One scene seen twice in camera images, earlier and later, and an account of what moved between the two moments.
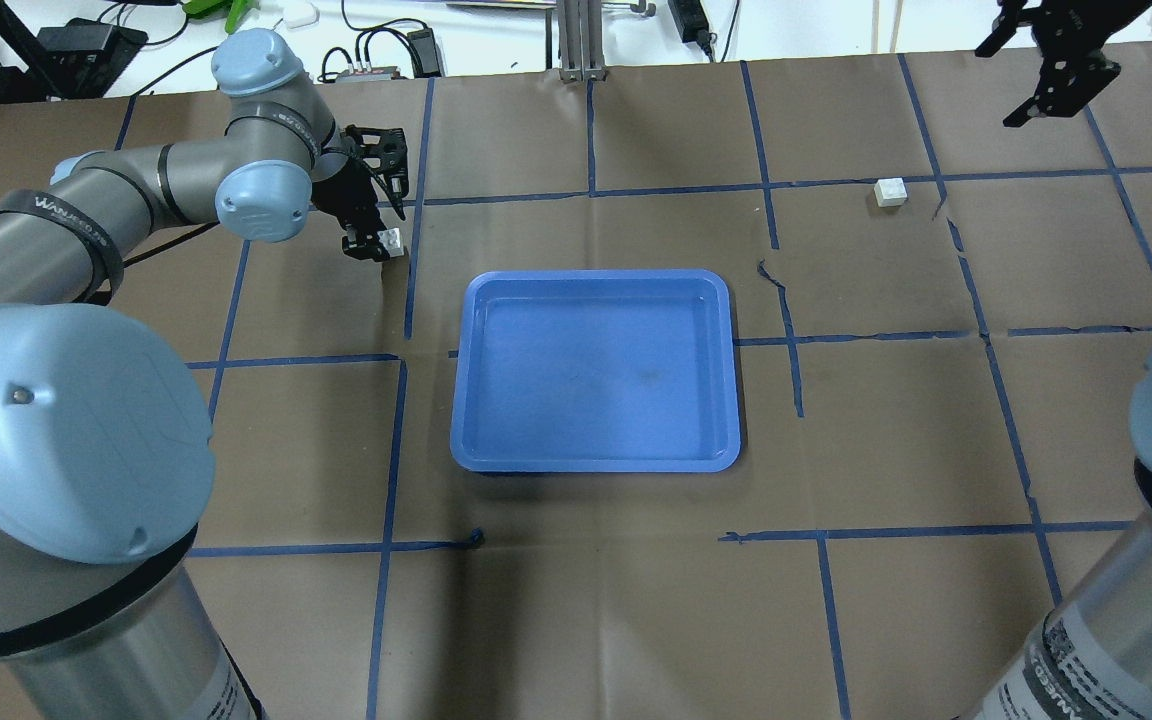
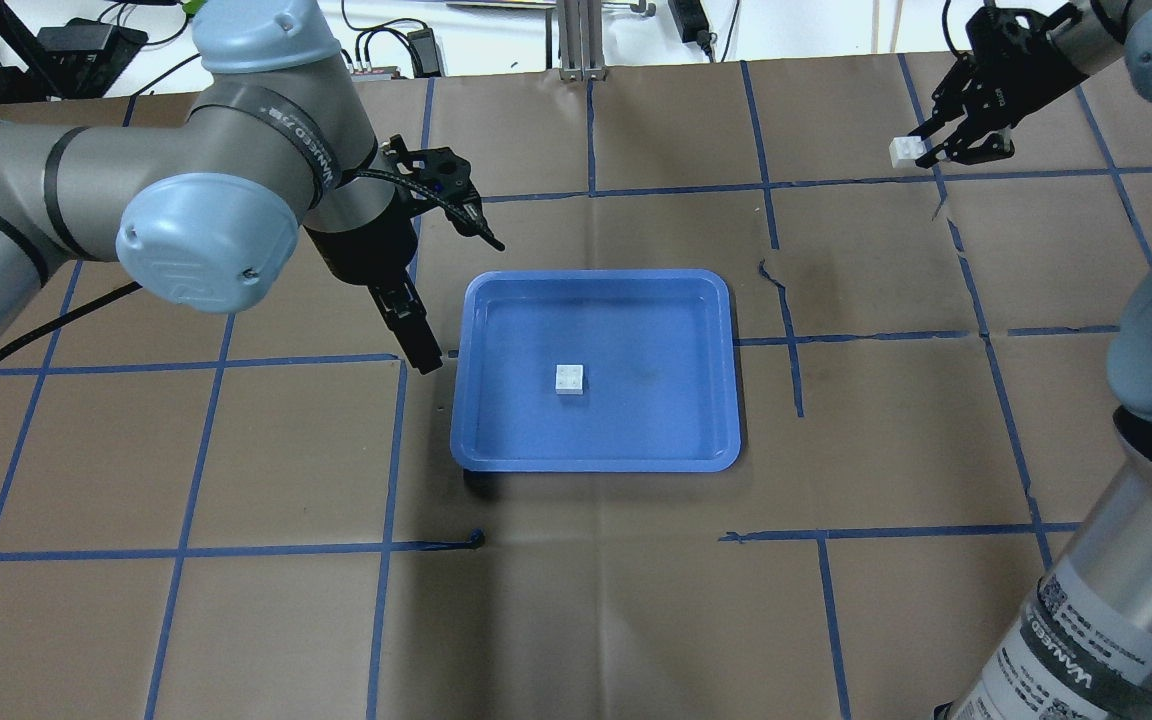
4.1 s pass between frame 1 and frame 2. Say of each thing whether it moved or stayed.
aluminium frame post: stayed
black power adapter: stayed
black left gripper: moved
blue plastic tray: stayed
